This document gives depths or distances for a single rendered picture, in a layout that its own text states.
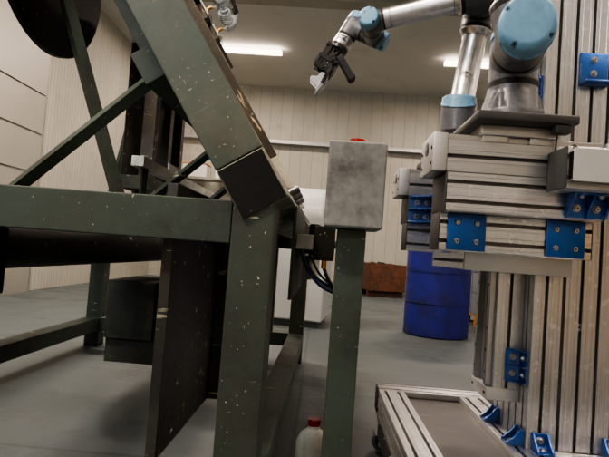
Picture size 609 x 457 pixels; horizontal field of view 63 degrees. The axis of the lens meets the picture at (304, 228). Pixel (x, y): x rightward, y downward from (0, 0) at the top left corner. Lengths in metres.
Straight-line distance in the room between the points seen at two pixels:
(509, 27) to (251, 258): 0.72
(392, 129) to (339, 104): 1.16
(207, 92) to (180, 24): 0.16
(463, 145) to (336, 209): 0.36
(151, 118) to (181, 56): 1.70
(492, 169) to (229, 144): 0.60
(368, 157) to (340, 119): 9.09
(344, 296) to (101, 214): 0.53
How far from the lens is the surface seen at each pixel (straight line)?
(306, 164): 9.93
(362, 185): 1.03
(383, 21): 1.95
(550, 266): 1.41
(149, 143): 2.80
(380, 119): 10.19
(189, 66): 1.13
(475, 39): 2.03
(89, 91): 2.32
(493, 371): 1.51
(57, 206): 1.17
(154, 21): 1.19
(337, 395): 1.09
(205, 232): 1.05
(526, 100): 1.29
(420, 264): 4.69
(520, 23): 1.20
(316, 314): 4.60
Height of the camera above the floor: 0.70
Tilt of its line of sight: 3 degrees up
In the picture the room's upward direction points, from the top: 4 degrees clockwise
